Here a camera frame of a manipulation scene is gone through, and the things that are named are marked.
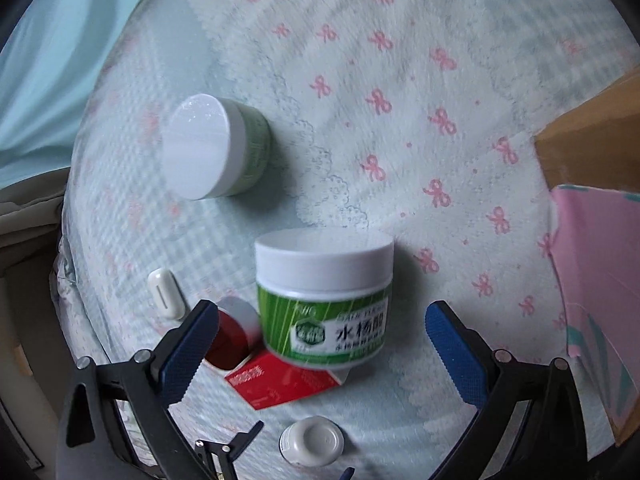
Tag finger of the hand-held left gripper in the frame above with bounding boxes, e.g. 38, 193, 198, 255
194, 420, 265, 480

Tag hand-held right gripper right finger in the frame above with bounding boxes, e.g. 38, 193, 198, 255
425, 300, 588, 480

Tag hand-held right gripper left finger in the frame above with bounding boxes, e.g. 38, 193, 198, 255
56, 299, 221, 480

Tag green jar with white lid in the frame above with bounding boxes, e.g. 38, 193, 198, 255
254, 229, 395, 367
160, 94, 273, 201

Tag red jar with white lid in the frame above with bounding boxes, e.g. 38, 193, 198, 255
202, 296, 262, 368

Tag small white plastic capsule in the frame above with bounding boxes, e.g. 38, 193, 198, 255
148, 268, 186, 320

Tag red and white carton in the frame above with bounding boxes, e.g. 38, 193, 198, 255
224, 349, 351, 411

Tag small white bottle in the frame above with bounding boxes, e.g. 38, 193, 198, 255
278, 416, 345, 466

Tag pink bow printed blanket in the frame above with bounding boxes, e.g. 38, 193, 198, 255
60, 0, 640, 480

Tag grey cloth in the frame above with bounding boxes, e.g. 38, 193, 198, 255
0, 175, 68, 261

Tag cardboard box with pink print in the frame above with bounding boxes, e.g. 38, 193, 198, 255
532, 67, 640, 453

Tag light blue bed sheet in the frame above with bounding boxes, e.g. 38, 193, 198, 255
0, 0, 186, 191

